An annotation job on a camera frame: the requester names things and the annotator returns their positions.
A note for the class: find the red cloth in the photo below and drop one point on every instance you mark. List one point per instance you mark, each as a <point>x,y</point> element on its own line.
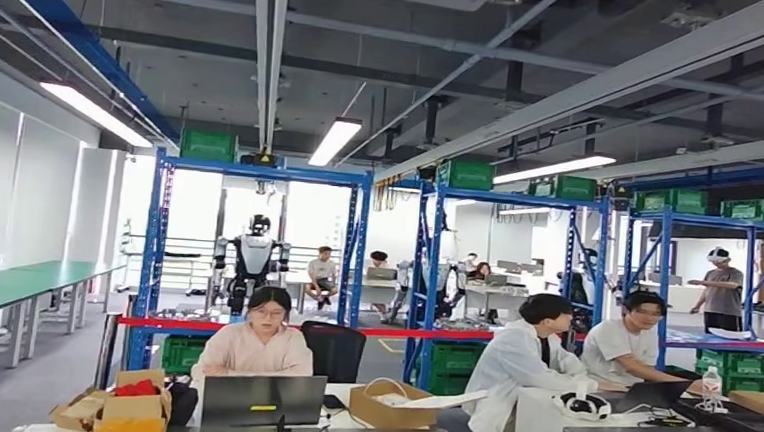
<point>136,388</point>

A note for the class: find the orange cardboard box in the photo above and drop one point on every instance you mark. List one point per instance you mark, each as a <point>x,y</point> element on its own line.
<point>130,421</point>

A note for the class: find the black and silver humanoid robot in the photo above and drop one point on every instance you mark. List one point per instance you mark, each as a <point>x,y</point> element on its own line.
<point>579,299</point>
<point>401,289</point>
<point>255,253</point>

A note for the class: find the white box stand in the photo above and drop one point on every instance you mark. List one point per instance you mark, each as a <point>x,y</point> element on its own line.
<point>535,429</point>

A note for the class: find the blue steel shelf rack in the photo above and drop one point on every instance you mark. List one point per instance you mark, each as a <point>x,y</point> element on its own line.
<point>522,198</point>
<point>713,222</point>
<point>258,171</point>

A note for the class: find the blue ceiling beam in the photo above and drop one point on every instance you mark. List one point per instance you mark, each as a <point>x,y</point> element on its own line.
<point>49,10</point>

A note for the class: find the long white ceiling lamp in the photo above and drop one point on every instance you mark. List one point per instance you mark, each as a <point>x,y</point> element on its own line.
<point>521,212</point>
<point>557,168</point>
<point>335,142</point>
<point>96,115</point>

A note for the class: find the small open cardboard box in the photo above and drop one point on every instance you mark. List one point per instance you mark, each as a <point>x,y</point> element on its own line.
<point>75,408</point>

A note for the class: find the black phone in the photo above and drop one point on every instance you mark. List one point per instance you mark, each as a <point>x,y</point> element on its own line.
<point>334,403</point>

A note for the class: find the clear water bottle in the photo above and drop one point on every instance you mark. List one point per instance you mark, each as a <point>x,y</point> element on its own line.
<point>712,382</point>

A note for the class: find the black stanchion post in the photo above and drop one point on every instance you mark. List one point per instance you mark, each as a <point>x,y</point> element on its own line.
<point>106,357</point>

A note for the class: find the grey ceiling rail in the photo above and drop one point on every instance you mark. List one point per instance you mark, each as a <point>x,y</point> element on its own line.
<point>267,48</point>

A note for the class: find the black padded office chair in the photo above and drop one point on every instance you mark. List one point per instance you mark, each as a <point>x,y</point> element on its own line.
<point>334,351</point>

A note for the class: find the metal parts pile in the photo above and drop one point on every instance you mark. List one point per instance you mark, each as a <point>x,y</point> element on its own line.
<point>462,324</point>
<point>183,313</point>

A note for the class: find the white VR headset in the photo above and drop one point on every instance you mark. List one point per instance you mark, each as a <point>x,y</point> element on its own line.
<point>583,406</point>

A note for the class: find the black laptop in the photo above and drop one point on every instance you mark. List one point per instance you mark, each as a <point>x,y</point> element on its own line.
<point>653,394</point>

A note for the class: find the white office table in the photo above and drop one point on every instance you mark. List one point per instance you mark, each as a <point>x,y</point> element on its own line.
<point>351,282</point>
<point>503,291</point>

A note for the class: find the flat cardboard sheet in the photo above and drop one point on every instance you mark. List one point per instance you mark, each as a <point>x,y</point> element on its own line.
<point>762,404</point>

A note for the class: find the black flat case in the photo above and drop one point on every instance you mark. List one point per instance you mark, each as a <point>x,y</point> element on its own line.
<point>741,425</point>

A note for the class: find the red barrier belt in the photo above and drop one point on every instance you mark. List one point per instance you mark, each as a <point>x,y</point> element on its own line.
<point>170,323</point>

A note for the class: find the grey laptop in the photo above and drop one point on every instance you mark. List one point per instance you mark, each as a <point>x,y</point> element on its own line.
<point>496,280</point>
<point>264,400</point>
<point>382,274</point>

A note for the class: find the black hoist with yellow label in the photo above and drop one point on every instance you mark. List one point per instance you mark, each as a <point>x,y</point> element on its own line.
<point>265,159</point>

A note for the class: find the person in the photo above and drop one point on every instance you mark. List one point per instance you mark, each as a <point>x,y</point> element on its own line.
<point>518,375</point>
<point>722,295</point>
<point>378,259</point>
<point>619,348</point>
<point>481,270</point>
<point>469,263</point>
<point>254,353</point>
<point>322,270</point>

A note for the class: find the black bag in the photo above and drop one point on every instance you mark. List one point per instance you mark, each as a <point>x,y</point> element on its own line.
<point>181,405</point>

